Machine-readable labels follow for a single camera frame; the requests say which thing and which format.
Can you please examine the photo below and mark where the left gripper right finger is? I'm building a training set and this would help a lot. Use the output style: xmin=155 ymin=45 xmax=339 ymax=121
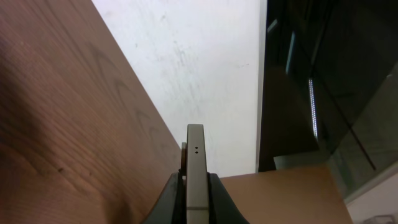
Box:
xmin=207 ymin=173 xmax=249 ymax=224

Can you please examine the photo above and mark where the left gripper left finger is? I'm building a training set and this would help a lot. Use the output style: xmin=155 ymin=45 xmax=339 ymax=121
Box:
xmin=142 ymin=172 xmax=187 ymax=224

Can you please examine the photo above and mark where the dark glass cabinet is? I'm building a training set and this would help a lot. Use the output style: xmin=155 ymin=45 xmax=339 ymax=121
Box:
xmin=256 ymin=0 xmax=397 ymax=201

